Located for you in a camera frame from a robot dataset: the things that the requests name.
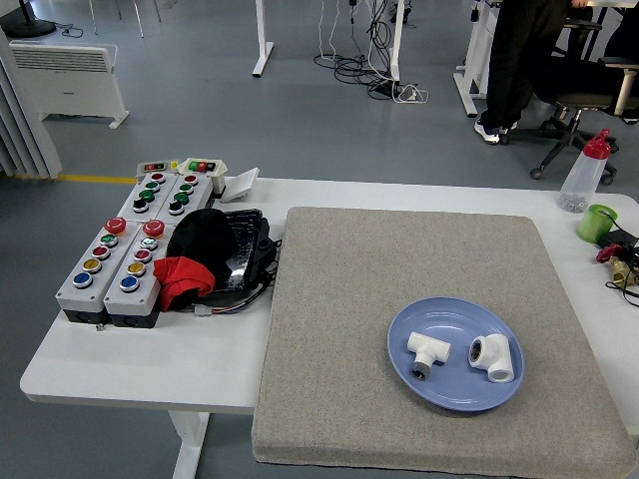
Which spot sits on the white pipe tee fitting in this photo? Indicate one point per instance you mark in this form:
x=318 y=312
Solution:
x=427 y=351

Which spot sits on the grey four-button control box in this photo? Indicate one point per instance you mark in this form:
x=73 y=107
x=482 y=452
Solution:
x=197 y=195
x=131 y=195

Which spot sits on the small grey switch box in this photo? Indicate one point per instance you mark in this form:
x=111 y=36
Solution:
x=155 y=166

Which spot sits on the white panel heater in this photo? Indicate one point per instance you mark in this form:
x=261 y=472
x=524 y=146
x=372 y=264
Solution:
x=75 y=85

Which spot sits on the blue plate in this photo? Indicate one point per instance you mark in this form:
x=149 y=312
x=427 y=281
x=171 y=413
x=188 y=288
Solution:
x=449 y=389

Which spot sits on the white pipe elbow fitting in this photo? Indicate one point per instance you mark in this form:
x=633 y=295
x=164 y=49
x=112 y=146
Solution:
x=491 y=356

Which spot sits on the green tape roll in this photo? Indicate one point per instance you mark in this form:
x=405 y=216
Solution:
x=592 y=224

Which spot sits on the person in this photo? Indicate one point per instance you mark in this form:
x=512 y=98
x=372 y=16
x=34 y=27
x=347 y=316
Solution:
x=514 y=60

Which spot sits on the white green-red switch box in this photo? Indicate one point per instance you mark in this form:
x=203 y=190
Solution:
x=202 y=166

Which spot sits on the white desk frame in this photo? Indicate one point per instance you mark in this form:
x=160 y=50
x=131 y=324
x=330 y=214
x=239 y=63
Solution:
x=474 y=70

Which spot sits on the black office chair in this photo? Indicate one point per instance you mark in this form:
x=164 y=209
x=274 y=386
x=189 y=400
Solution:
x=574 y=95

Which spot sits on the black cloth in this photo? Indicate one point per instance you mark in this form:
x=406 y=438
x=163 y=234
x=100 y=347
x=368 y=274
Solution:
x=199 y=234

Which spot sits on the white table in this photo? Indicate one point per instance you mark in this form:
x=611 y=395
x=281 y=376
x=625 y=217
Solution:
x=150 y=359

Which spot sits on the black power adapter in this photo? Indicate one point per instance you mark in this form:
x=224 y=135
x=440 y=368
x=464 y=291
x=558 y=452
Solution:
x=621 y=238

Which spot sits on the white folding partition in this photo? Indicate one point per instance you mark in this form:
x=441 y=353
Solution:
x=20 y=130

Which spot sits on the white desk leg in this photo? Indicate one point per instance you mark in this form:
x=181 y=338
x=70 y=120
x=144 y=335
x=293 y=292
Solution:
x=262 y=50
x=397 y=40

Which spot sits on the clear bottle with red cap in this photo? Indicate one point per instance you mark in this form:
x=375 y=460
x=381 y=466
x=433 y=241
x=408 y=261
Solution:
x=581 y=179

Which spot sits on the black plastic tray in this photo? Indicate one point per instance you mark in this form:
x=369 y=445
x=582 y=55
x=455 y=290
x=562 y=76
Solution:
x=247 y=249

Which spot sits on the grey five-button control box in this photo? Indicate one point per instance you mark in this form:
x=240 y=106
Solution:
x=75 y=295
x=122 y=305

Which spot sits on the black round stand base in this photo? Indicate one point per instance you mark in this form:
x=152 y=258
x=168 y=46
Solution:
x=30 y=26

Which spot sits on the white wall switch panel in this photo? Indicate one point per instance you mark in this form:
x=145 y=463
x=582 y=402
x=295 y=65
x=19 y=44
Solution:
x=239 y=185

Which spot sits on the red cloth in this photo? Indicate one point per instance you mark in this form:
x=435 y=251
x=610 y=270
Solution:
x=182 y=277

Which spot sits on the grey-brown mat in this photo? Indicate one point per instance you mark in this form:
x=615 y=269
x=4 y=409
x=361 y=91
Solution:
x=349 y=309

